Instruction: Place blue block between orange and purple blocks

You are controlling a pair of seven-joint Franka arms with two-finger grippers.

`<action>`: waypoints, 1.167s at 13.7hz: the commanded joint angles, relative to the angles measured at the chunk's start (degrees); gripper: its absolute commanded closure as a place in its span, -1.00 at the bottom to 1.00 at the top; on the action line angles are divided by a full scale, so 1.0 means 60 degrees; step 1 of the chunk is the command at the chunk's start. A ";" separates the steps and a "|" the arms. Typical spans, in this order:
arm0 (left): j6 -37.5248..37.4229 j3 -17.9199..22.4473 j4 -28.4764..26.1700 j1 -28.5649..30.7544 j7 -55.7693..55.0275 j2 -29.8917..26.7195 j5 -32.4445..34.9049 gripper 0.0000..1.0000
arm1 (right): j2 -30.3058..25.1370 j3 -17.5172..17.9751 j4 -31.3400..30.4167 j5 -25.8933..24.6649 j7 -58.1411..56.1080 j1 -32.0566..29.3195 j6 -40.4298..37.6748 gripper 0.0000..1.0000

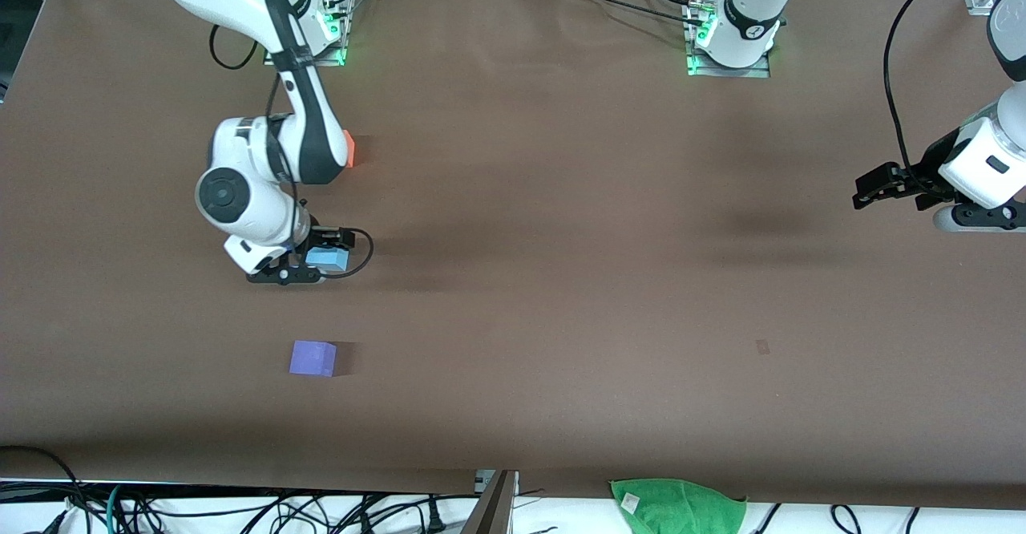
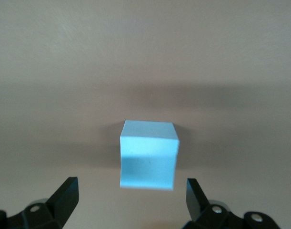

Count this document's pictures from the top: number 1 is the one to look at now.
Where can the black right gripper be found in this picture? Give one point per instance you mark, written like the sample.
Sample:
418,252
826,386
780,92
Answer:
323,238

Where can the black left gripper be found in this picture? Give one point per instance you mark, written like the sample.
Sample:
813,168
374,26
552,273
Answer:
923,170

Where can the light blue foam block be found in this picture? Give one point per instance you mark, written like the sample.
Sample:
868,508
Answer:
329,260

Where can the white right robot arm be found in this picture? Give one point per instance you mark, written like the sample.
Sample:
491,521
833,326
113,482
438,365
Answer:
240,197

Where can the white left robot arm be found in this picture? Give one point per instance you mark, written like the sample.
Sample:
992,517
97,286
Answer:
982,161

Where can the purple foam block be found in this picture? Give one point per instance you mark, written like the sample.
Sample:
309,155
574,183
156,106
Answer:
311,359

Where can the orange foam block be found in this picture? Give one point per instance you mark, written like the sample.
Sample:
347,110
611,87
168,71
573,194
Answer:
349,149

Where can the brown table cover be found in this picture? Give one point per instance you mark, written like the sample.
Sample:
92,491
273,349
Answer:
561,317

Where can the black power plug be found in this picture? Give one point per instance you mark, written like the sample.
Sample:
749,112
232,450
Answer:
434,514

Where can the green cloth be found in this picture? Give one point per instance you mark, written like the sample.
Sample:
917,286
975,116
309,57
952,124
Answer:
681,510

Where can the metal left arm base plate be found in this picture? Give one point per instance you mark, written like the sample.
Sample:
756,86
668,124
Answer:
761,71

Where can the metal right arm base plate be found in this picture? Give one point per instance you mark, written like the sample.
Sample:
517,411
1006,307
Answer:
333,59

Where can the aluminium camera post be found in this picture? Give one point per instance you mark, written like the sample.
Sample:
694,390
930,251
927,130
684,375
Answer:
493,510

